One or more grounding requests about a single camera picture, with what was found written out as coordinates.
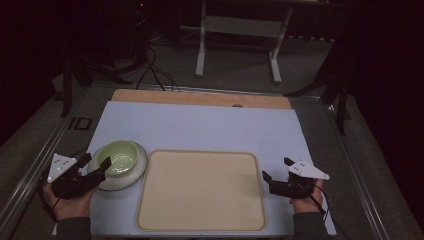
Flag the wooden table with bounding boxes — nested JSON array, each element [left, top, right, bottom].
[[110, 88, 293, 110]]

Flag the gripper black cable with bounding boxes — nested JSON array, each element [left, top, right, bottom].
[[299, 182, 335, 225], [37, 169, 62, 224]]

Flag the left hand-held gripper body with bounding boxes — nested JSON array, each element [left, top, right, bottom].
[[46, 153, 107, 201]]

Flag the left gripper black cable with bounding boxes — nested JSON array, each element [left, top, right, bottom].
[[37, 169, 62, 224]]

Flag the metal floor rail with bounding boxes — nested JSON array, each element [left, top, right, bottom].
[[0, 88, 88, 231], [324, 99, 393, 240]]

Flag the black tripod stand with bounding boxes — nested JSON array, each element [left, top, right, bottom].
[[283, 39, 354, 136]]

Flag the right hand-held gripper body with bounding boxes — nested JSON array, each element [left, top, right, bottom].
[[268, 159, 331, 200]]

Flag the green bowl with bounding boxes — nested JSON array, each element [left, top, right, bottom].
[[96, 139, 140, 177]]

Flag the black floor cables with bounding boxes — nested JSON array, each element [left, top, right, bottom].
[[134, 44, 182, 93]]

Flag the person's right hand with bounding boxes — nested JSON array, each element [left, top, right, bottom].
[[289, 179, 326, 214]]

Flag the white plate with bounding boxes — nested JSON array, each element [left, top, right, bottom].
[[86, 141, 149, 192]]

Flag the white metal table frame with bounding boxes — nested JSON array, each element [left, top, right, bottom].
[[195, 0, 295, 85]]

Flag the beige tray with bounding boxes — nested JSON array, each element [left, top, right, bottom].
[[135, 149, 267, 233]]

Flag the white table mat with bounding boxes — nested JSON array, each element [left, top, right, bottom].
[[52, 100, 338, 238]]

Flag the person's left hand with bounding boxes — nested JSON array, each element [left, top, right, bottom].
[[42, 181, 98, 222]]

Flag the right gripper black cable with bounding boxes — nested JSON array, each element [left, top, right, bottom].
[[299, 182, 335, 225]]

